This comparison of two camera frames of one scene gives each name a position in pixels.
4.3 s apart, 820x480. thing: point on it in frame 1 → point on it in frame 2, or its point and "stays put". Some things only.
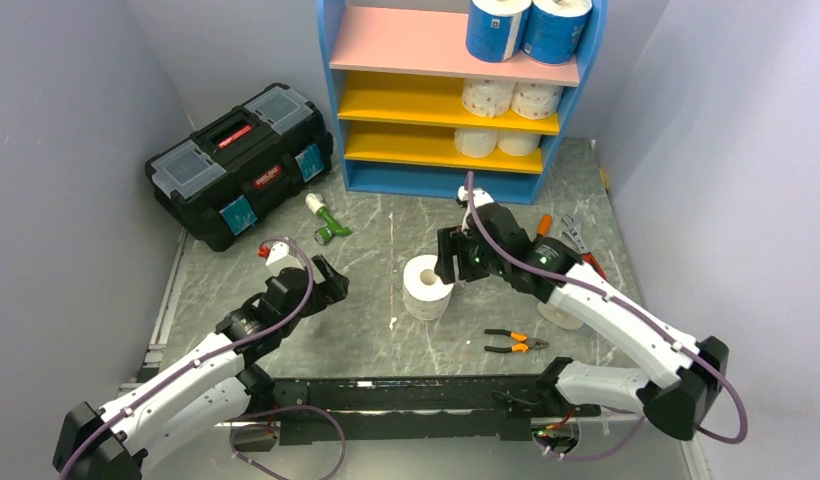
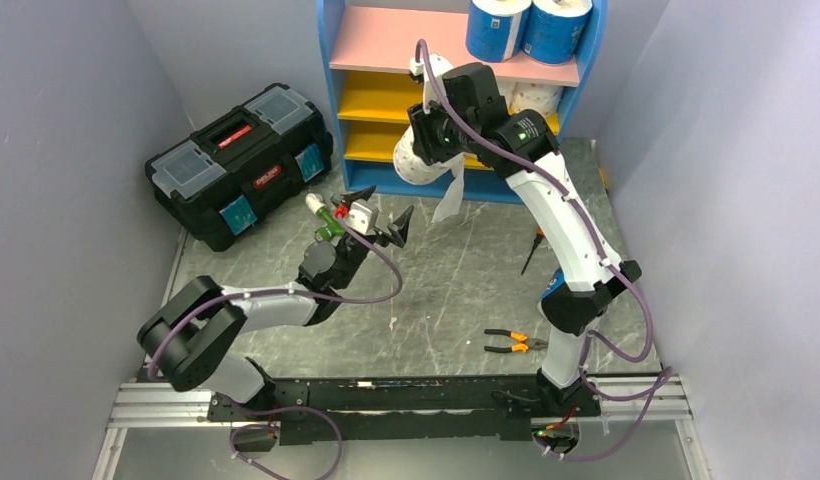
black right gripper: (444, 264) → (422, 125)
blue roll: (496, 29) stays put
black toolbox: (230, 174) stays put
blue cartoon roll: (553, 30) stays put
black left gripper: (336, 290) → (398, 229)
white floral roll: (536, 101) stays put
